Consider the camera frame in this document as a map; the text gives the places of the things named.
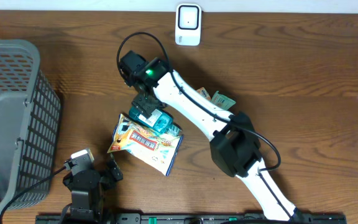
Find teal mouthwash bottle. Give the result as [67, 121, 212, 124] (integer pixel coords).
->
[129, 106, 181, 136]

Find red white snack package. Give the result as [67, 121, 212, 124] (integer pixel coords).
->
[108, 113, 183, 176]

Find green wet wipes pack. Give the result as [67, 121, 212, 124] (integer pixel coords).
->
[211, 91, 236, 110]

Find orange tissue pack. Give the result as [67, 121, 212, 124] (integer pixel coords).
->
[197, 87, 211, 101]

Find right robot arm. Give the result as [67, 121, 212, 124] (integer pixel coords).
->
[117, 51, 301, 223]

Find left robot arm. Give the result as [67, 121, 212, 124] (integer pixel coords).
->
[58, 159, 123, 223]

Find white barcode scanner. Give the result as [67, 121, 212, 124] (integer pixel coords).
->
[175, 3, 202, 46]

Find grey plastic mesh basket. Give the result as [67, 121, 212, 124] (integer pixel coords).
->
[0, 40, 62, 212]

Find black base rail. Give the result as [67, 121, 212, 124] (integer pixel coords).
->
[35, 212, 347, 224]

